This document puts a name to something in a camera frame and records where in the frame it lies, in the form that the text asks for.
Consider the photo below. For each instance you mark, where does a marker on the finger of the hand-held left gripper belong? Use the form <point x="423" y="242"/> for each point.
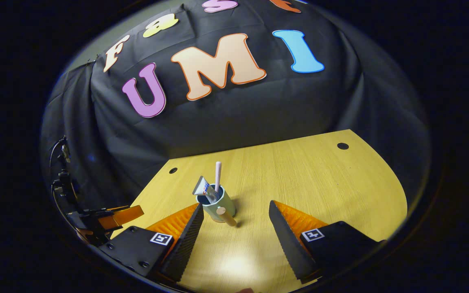
<point x="122" y="215"/>

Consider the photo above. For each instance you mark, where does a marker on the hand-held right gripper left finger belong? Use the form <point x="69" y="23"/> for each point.
<point x="189" y="236"/>

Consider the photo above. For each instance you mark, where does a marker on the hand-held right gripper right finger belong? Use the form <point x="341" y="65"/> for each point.
<point x="286" y="240"/>

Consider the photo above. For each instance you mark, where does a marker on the white toothpaste tube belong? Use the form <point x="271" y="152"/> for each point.
<point x="204" y="188"/>

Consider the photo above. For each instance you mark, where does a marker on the pale pink toothbrush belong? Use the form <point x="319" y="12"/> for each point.
<point x="218" y="175"/>

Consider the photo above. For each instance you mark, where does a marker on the yellow wooden desktop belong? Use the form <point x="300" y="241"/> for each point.
<point x="320" y="183"/>

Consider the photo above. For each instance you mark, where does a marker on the black backdrop cloth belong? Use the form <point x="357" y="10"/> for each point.
<point x="238" y="118"/>

